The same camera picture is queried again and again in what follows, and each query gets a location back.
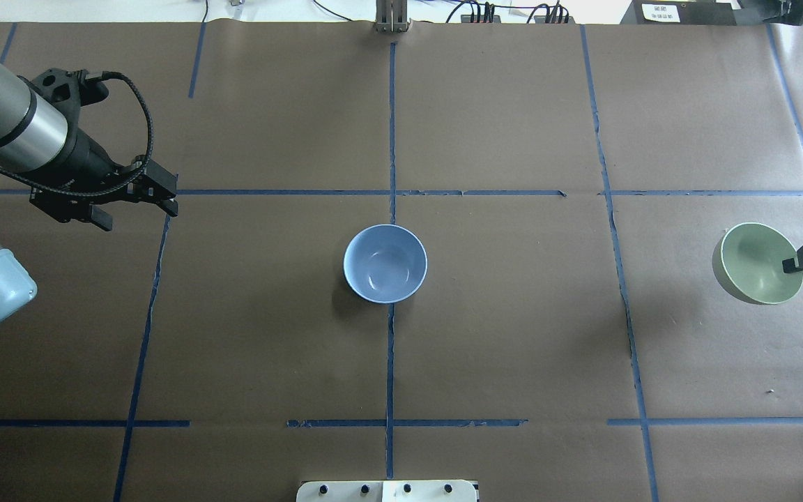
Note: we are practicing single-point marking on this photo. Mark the black box with white label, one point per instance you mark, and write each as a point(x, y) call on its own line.
point(699, 13)

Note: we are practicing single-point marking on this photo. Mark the brown paper table cover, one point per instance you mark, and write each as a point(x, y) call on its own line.
point(570, 342)

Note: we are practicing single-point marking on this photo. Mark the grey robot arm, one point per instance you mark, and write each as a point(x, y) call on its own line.
point(32, 133)

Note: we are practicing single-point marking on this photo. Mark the white plate with black knobs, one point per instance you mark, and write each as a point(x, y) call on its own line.
point(389, 490)

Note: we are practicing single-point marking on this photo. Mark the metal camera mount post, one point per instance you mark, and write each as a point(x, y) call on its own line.
point(391, 16)

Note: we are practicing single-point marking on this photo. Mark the blue bowl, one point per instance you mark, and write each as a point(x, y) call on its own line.
point(385, 264)

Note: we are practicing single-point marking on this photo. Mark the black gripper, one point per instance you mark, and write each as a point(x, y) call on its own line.
point(87, 157)

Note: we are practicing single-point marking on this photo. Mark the green bowl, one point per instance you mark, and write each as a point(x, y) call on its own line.
point(748, 263)

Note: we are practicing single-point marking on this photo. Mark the black power strip with plugs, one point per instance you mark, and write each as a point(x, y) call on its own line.
point(486, 12)

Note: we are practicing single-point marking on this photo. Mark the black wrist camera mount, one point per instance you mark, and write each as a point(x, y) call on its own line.
point(70, 90)

